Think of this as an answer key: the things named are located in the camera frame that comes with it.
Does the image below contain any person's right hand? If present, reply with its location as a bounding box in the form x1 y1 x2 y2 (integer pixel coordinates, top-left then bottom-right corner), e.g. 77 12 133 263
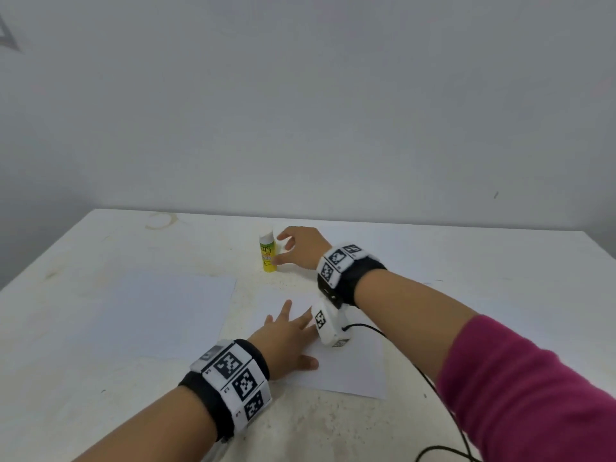
273 226 334 276

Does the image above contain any person's left hand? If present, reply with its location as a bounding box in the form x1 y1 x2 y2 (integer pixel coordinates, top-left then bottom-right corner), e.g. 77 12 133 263
247 300 321 380

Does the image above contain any yellow glue stick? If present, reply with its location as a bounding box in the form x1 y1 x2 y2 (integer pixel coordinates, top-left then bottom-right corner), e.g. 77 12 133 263
257 230 280 274

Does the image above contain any person's left forearm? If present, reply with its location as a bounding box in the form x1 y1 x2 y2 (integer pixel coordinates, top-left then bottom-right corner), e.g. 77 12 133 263
75 384 219 462

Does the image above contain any black marker wristband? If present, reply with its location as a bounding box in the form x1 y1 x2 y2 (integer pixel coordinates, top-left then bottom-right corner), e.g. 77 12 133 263
178 338 275 441
314 243 388 310

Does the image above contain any pink sleeve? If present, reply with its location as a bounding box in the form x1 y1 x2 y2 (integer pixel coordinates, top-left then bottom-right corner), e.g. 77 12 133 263
435 313 616 462

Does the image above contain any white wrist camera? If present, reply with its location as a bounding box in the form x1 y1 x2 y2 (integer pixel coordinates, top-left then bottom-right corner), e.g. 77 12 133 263
200 438 234 462
310 300 354 349

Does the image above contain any black cable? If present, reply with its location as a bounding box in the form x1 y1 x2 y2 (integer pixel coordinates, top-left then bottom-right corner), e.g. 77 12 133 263
343 322 481 462

